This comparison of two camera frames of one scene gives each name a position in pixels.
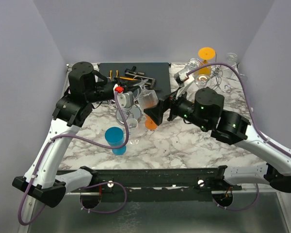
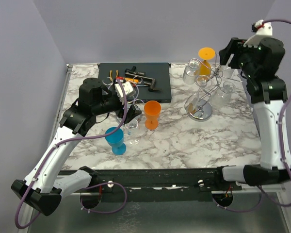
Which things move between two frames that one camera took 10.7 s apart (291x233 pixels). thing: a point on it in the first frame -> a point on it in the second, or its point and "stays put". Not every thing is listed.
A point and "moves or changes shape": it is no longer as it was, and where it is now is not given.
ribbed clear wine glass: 232,58 moves or changes shape
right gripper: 155,113 -> 234,47
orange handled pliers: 110,72 stays put
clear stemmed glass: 134,131 stays put
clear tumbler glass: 147,97 -> 222,96
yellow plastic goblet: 206,53 stays put
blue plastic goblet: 114,136 stays put
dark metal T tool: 133,71 stays put
